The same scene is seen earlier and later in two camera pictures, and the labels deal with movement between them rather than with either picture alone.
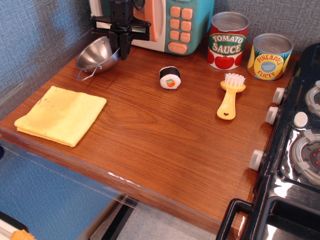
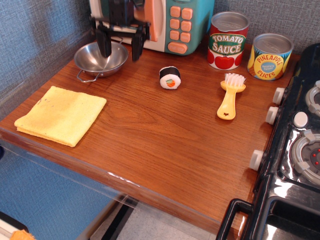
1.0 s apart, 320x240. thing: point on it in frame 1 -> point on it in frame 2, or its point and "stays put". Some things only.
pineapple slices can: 269,56 stays put
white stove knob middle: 271,115 stays put
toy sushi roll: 170,77 stays put
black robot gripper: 121,27 -> 121,21
